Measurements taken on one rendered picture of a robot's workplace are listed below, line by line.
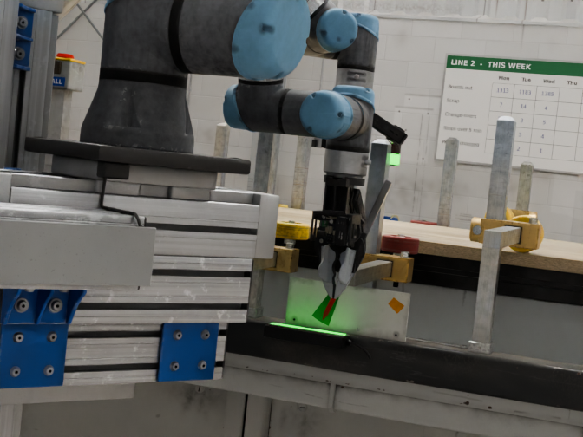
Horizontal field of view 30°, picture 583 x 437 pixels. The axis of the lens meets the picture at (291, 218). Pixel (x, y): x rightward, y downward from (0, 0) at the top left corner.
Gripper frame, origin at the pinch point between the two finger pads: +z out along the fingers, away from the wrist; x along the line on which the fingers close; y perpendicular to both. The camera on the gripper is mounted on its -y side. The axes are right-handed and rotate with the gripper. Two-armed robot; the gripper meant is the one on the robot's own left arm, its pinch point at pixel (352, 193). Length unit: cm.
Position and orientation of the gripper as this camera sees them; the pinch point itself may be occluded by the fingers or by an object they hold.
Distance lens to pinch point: 217.2
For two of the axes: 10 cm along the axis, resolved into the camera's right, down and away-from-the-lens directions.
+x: 0.3, 0.6, -10.0
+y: -9.9, -1.0, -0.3
